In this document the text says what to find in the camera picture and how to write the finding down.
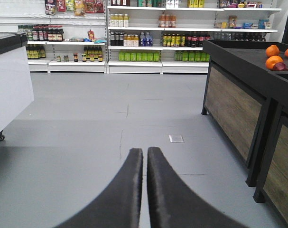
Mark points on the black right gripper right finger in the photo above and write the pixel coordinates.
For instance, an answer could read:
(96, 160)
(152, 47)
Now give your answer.
(172, 204)

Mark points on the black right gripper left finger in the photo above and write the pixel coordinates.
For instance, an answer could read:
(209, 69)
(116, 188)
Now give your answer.
(119, 204)

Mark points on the far metal floor plate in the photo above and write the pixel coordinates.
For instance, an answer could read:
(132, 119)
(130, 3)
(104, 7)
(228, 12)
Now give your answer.
(176, 138)

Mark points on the near wooden produce stand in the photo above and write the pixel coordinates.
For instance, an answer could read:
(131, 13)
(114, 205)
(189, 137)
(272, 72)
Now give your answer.
(272, 181)

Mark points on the far white chest freezer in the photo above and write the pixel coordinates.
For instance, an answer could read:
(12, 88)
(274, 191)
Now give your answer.
(16, 91)

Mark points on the orange fruit front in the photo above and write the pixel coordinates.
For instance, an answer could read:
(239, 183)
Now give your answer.
(272, 61)

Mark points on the white store shelving unit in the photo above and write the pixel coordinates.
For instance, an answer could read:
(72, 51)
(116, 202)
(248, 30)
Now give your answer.
(132, 36)

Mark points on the orange fruit top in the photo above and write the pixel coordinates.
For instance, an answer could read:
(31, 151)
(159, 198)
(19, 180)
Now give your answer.
(272, 50)

